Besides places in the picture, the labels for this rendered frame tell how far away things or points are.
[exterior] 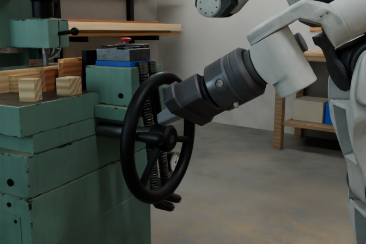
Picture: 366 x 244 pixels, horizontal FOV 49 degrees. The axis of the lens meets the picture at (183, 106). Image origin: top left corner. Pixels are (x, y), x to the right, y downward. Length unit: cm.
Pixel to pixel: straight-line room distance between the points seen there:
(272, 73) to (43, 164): 50
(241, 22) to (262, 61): 382
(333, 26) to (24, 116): 57
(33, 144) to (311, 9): 57
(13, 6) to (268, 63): 71
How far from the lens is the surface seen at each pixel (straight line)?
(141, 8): 488
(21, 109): 82
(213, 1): 129
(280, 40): 64
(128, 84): 92
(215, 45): 461
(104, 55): 97
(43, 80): 100
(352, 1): 65
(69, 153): 93
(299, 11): 64
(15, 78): 101
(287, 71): 64
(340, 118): 122
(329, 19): 64
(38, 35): 104
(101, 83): 97
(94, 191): 102
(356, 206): 131
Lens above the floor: 104
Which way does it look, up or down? 11 degrees down
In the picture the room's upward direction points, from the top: straight up
